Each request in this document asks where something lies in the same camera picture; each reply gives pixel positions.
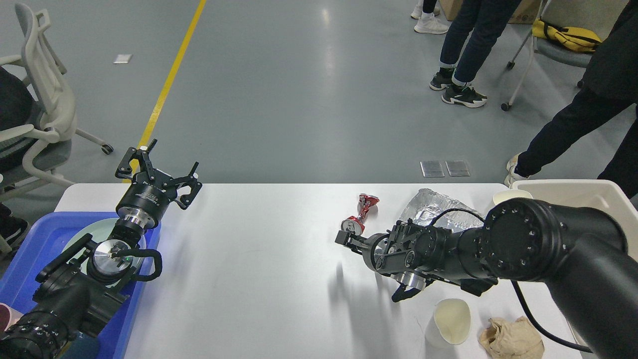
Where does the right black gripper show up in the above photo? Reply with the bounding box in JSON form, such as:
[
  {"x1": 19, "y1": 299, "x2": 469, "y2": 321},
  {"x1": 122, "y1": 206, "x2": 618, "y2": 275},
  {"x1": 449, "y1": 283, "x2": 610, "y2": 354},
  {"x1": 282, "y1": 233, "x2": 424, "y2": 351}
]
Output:
[{"x1": 335, "y1": 230, "x2": 390, "y2": 271}]

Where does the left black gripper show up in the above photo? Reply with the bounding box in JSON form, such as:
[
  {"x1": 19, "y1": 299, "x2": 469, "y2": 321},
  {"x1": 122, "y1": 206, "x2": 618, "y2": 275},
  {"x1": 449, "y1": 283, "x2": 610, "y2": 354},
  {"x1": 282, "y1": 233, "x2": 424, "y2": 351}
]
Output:
[{"x1": 114, "y1": 139, "x2": 202, "y2": 235}]

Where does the crushed red can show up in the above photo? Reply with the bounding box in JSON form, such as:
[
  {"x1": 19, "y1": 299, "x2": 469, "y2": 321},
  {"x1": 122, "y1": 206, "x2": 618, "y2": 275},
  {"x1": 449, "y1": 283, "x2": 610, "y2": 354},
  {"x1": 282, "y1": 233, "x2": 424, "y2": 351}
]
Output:
[{"x1": 340, "y1": 193, "x2": 380, "y2": 235}]

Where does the green plate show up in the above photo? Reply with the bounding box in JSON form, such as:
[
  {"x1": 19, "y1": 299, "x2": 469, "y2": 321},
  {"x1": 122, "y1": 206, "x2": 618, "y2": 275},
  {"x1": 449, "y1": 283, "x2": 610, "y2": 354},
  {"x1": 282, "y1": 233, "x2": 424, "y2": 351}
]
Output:
[{"x1": 64, "y1": 214, "x2": 151, "y2": 288}]

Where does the foil tray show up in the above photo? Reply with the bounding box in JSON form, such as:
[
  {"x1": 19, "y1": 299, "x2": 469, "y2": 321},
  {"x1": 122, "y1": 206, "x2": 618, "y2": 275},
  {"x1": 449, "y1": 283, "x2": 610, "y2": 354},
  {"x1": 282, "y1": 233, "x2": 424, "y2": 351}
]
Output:
[{"x1": 399, "y1": 188, "x2": 484, "y2": 232}]

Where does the white paper cup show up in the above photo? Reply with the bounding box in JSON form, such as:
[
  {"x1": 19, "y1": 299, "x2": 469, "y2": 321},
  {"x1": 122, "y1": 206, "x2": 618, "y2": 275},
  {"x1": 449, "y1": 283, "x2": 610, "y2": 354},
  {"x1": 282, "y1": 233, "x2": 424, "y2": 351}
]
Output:
[
  {"x1": 425, "y1": 298, "x2": 472, "y2": 349},
  {"x1": 492, "y1": 189, "x2": 534, "y2": 206}
]

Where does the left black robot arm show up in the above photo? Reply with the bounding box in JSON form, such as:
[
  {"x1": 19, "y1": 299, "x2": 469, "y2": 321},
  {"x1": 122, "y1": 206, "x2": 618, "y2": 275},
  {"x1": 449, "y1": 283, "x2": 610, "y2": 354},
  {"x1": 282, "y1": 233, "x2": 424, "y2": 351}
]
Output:
[{"x1": 1, "y1": 140, "x2": 202, "y2": 359}]

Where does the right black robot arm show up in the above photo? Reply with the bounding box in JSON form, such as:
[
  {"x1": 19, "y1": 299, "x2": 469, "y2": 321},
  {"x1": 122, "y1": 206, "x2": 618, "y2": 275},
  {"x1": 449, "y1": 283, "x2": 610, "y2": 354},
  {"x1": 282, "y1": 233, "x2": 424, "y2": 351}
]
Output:
[{"x1": 335, "y1": 198, "x2": 638, "y2": 359}]

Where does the left floor plate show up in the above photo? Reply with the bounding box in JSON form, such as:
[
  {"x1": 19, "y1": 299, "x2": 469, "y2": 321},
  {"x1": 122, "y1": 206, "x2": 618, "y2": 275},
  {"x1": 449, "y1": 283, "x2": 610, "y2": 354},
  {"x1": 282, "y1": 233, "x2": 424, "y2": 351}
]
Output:
[{"x1": 420, "y1": 161, "x2": 445, "y2": 178}]

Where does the floor plate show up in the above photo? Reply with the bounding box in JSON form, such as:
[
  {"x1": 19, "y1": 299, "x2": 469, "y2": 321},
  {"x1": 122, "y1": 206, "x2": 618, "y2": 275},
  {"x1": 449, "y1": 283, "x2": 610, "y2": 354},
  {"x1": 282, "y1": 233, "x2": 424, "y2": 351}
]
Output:
[
  {"x1": 420, "y1": 161, "x2": 445, "y2": 178},
  {"x1": 445, "y1": 161, "x2": 471, "y2": 177}
]

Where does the right floor plate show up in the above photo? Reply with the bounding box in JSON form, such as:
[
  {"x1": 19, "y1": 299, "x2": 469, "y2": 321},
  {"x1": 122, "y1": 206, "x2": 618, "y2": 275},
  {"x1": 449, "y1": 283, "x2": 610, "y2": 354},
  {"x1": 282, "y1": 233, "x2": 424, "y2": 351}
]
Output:
[{"x1": 445, "y1": 161, "x2": 471, "y2": 177}]

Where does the seated person grey sweater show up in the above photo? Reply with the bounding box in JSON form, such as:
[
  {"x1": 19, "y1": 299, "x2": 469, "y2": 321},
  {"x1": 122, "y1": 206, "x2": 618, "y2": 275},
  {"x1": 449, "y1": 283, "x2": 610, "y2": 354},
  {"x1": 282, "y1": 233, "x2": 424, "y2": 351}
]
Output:
[{"x1": 0, "y1": 68, "x2": 36, "y2": 250}]

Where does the left grey office chair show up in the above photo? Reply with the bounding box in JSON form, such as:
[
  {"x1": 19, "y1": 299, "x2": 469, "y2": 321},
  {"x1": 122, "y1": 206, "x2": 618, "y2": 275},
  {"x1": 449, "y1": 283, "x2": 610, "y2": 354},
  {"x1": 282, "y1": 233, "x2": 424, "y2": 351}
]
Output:
[{"x1": 1, "y1": 3, "x2": 114, "y2": 202}]

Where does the crumpled brown paper bag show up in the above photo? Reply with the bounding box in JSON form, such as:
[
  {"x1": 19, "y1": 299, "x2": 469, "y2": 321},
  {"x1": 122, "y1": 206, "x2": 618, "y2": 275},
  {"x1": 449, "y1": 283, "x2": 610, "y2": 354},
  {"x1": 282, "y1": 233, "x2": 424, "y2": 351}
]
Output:
[{"x1": 479, "y1": 316, "x2": 545, "y2": 359}]

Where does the pink mug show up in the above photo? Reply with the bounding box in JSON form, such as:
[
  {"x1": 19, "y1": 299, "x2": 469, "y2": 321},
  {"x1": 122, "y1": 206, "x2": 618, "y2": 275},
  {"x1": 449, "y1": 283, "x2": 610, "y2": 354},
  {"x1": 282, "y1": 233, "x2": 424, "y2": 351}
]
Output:
[{"x1": 0, "y1": 303, "x2": 23, "y2": 332}]

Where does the person with white shoes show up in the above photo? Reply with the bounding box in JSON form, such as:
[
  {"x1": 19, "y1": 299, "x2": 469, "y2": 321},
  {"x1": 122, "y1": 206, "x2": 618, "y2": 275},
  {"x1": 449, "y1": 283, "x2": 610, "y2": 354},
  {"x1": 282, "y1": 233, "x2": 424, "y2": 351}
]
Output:
[{"x1": 411, "y1": 0, "x2": 449, "y2": 34}]

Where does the person with black sneakers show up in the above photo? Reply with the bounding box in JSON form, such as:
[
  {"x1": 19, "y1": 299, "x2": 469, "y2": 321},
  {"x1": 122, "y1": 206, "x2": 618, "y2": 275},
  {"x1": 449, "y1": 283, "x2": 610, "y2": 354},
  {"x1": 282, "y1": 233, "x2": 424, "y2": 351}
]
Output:
[{"x1": 429, "y1": 0, "x2": 520, "y2": 108}]

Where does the beige plastic bin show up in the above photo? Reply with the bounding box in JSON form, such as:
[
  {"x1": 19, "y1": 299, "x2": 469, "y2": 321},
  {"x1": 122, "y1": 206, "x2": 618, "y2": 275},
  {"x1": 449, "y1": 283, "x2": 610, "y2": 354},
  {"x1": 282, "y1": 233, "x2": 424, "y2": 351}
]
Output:
[{"x1": 511, "y1": 179, "x2": 637, "y2": 359}]

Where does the cardboard box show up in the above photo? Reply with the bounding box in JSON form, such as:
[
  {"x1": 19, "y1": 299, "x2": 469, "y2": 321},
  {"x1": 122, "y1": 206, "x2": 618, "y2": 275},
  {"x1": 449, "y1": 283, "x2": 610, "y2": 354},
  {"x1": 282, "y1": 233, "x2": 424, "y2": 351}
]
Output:
[{"x1": 438, "y1": 0, "x2": 541, "y2": 23}]

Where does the person with beige sneakers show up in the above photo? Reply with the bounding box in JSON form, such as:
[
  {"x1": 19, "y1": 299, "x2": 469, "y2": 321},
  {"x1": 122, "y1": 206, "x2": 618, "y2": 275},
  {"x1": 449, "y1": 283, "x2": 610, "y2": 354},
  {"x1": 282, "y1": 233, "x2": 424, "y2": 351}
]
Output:
[{"x1": 504, "y1": 0, "x2": 638, "y2": 185}]

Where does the yellow bag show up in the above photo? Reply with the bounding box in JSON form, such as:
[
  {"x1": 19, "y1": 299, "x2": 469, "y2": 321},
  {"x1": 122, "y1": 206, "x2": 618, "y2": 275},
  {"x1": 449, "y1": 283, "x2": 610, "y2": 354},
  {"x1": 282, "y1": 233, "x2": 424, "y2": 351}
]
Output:
[{"x1": 532, "y1": 18, "x2": 603, "y2": 54}]

